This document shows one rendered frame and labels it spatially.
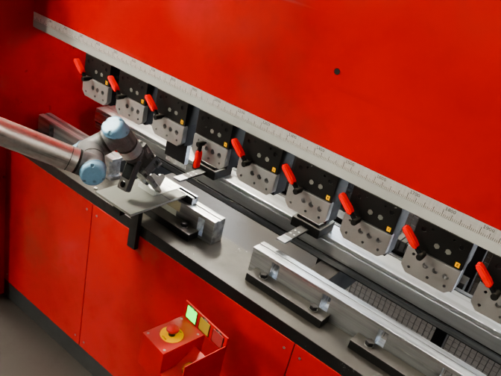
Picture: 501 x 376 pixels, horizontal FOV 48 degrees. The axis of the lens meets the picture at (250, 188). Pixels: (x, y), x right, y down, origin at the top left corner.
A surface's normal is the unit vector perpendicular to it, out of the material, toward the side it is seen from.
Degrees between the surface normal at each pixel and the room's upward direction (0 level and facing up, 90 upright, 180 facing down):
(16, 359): 0
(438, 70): 90
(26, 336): 0
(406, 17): 90
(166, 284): 90
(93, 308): 90
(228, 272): 0
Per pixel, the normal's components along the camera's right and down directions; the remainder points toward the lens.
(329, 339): 0.21, -0.87
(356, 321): -0.61, 0.24
